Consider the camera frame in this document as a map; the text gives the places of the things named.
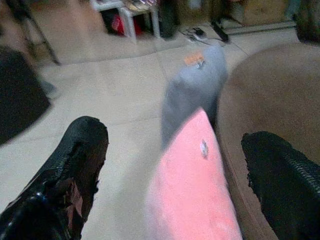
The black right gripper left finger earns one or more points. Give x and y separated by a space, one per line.
72 155

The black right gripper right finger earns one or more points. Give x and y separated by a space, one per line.
282 180

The pink fluffy pillow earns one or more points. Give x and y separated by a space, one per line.
190 185

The grey pillow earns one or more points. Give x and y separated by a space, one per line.
193 92

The black floor bar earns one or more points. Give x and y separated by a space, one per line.
220 31

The black round cushion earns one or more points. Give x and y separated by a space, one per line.
17 97

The black metal stand leg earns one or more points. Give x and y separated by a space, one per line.
37 30

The white plastic shelf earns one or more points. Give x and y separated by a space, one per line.
130 17

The orange paper tag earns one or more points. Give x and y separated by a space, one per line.
193 59

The black power strip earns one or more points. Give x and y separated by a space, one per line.
197 33

